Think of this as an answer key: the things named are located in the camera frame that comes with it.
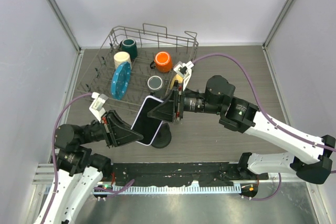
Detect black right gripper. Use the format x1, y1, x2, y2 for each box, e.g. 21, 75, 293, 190
148, 80, 223, 123

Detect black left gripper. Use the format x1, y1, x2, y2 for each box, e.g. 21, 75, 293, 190
79, 108, 143, 146

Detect lilac smartphone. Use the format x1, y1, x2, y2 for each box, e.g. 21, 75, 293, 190
131, 95, 163, 146

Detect black phone stand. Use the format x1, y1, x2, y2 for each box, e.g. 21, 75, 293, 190
151, 123, 172, 149

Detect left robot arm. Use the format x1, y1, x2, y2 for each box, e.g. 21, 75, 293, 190
35, 110, 143, 223

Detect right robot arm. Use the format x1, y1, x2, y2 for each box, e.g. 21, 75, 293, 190
148, 75, 335, 185

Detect grey mug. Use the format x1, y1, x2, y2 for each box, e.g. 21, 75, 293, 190
147, 76, 165, 98

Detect yellow mug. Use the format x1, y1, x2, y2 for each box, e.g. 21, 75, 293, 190
170, 74, 183, 89

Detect orange mug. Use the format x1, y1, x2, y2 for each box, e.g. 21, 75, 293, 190
150, 51, 173, 73

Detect blue polka dot plate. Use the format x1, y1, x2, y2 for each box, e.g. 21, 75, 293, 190
111, 61, 131, 100

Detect cream white mug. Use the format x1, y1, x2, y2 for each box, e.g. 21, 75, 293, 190
113, 51, 132, 69

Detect dark green mug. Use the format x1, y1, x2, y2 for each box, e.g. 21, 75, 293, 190
121, 38, 138, 60

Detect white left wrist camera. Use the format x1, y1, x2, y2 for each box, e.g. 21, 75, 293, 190
89, 92, 108, 121

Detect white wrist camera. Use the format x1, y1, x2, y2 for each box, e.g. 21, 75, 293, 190
173, 61, 194, 90
89, 92, 108, 121

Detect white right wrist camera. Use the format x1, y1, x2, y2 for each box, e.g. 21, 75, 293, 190
173, 61, 194, 90

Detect grey wire dish rack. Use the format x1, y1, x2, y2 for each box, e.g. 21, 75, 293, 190
76, 23, 198, 113

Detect black front mounting rail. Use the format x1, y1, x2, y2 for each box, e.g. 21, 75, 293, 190
111, 162, 257, 187

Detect white slotted cable duct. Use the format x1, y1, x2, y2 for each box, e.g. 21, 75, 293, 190
46, 184, 242, 195

